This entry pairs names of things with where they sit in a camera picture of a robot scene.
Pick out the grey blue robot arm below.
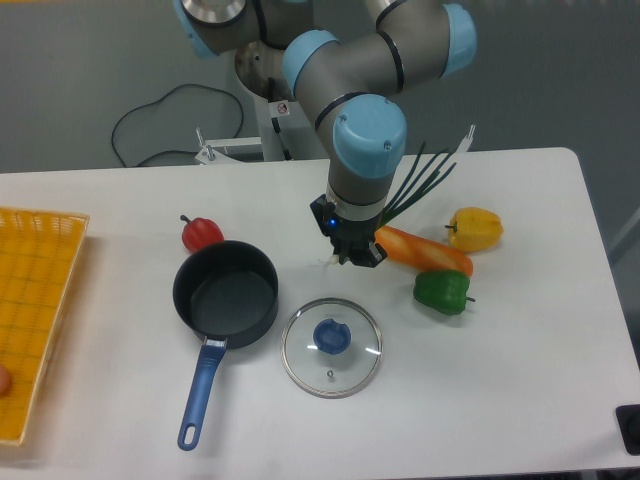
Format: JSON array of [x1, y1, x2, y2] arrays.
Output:
[[174, 1, 477, 267]]

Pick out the yellow bell pepper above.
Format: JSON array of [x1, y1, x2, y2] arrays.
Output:
[[445, 207, 504, 253]]

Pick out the red bell pepper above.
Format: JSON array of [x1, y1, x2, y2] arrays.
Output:
[[180, 215, 224, 253]]

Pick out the glass lid blue knob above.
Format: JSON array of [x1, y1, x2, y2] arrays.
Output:
[[281, 297, 383, 399]]

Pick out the yellow woven basket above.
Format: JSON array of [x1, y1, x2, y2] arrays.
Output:
[[1, 207, 90, 447]]

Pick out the black pot blue handle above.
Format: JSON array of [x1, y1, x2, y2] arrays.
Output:
[[173, 240, 279, 451]]

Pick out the black object table corner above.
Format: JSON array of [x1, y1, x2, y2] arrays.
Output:
[[615, 404, 640, 456]]

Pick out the green onion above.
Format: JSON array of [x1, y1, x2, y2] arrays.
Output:
[[310, 142, 459, 274]]

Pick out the orange baguette bread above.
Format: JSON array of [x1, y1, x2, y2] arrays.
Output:
[[375, 226, 474, 277]]

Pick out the white table clamp bracket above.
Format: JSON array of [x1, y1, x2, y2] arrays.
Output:
[[455, 124, 476, 153]]

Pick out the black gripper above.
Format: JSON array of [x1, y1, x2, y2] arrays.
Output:
[[310, 195, 387, 268]]

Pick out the green bell pepper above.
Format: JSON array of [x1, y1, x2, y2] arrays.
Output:
[[413, 270, 474, 316]]

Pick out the black cable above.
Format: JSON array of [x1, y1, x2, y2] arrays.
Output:
[[110, 83, 246, 168]]

